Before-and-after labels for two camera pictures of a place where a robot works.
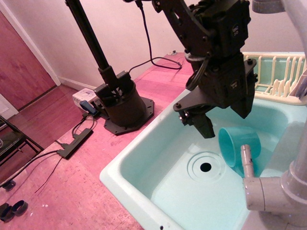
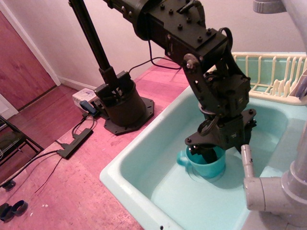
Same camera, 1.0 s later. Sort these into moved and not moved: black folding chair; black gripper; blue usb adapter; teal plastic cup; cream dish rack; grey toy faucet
Moved: black gripper; teal plastic cup
Not moved: cream dish rack; blue usb adapter; grey toy faucet; black folding chair
